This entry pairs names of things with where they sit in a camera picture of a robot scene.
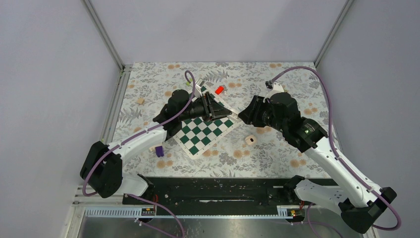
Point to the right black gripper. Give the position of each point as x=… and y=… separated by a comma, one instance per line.
x=250, y=114

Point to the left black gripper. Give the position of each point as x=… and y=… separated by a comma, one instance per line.
x=214, y=109

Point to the beige earbud charging case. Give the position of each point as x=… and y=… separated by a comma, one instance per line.
x=250, y=140

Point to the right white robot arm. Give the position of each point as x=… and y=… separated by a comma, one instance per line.
x=358, y=200

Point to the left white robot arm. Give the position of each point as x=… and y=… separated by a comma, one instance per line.
x=103, y=167

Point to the red block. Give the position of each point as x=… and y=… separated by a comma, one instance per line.
x=219, y=90

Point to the green white chessboard mat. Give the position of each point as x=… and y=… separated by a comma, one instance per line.
x=197, y=136

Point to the floral patterned table mat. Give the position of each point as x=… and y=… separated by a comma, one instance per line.
x=270, y=157

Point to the green white purple block stack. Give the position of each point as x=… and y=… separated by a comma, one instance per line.
x=159, y=151

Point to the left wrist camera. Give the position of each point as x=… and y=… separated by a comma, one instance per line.
x=197, y=87

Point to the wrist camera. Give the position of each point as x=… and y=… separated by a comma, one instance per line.
x=197, y=87
x=273, y=88

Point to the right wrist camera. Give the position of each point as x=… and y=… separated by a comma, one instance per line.
x=273, y=88

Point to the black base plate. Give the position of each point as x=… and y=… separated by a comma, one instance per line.
x=220, y=196

